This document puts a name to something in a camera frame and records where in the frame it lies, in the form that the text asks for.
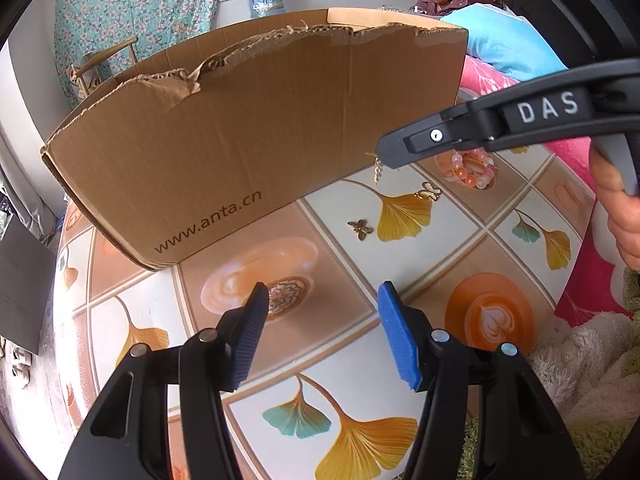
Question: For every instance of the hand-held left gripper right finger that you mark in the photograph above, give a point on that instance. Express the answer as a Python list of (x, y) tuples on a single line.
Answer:
[(400, 345)]

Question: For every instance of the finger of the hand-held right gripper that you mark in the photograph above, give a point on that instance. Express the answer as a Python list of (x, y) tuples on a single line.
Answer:
[(450, 135)]

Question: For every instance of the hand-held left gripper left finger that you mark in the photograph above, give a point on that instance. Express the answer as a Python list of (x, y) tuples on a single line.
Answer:
[(250, 335)]

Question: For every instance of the brown cardboard box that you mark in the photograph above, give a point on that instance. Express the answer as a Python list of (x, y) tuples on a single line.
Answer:
[(250, 120)]

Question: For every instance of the person's right hand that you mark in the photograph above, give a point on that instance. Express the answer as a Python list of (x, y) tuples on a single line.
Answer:
[(622, 220)]

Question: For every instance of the pink floral blanket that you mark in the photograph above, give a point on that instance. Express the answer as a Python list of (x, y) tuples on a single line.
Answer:
[(570, 155)]

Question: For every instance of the gold butterfly earring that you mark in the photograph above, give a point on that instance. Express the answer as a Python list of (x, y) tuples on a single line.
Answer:
[(429, 191), (360, 230)]

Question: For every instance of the blue pillow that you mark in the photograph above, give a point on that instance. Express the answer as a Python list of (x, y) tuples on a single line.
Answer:
[(505, 40)]

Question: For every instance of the fluffy beige blanket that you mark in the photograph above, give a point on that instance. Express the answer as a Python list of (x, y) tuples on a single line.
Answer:
[(575, 360)]

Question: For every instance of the blue water bottle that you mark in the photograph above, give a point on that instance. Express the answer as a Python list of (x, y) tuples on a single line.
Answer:
[(265, 2)]

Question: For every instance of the white slipper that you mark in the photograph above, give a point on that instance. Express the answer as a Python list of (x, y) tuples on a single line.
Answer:
[(22, 356), (20, 377)]

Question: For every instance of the dark cabinet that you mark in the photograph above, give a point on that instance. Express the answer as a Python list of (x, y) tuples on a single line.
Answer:
[(22, 285)]

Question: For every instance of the wooden chair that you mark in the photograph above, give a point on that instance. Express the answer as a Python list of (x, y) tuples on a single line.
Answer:
[(100, 60)]

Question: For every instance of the teal floral hanging cloth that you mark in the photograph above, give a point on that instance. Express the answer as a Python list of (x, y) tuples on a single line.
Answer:
[(140, 10)]

